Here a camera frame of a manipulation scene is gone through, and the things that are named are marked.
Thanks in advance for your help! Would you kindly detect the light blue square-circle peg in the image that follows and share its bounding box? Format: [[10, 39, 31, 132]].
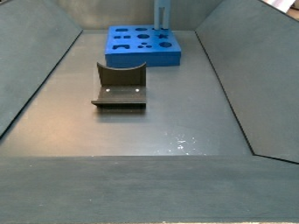
[[153, 0, 170, 30]]

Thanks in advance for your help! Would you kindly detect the blue foam shape board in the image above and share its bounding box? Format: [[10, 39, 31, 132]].
[[105, 24, 181, 68]]

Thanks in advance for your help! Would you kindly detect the black curved bracket stand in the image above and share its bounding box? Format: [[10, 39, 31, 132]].
[[90, 63, 146, 108]]

